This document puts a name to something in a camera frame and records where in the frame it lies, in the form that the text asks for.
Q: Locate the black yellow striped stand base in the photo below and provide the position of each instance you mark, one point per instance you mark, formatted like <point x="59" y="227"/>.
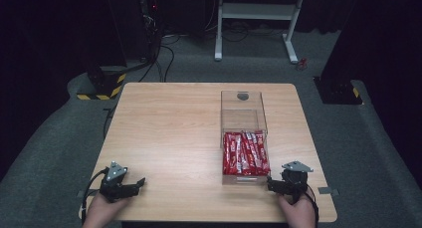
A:
<point x="104" y="85"/>

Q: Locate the white metal stand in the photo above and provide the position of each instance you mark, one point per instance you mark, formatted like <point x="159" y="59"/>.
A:
<point x="257" y="12"/>

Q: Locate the clear acrylic box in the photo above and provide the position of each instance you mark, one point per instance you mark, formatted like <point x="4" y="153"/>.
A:
<point x="244" y="121"/>

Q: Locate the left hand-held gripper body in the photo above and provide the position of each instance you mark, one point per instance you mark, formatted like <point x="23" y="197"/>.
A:
<point x="114" y="183"/>

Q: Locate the grey tape piece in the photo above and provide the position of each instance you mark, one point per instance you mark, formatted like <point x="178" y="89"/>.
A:
<point x="327" y="190"/>
<point x="81" y="193"/>

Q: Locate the small red floor object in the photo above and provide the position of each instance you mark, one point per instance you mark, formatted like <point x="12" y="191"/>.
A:
<point x="301" y="64"/>

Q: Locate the person's left hand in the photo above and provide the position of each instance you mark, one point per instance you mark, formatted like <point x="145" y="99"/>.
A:
<point x="103" y="209"/>

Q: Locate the dark equipment rack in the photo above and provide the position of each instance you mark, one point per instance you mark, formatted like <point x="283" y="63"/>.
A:
<point x="149" y="22"/>

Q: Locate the dark curtain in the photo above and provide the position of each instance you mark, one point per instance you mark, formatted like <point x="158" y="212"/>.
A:
<point x="384" y="55"/>
<point x="49" y="39"/>

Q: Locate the row of red snack packets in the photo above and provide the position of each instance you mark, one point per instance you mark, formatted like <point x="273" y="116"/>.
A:
<point x="245" y="153"/>

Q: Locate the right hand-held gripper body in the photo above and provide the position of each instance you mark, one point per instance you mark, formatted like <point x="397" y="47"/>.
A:
<point x="295" y="180"/>

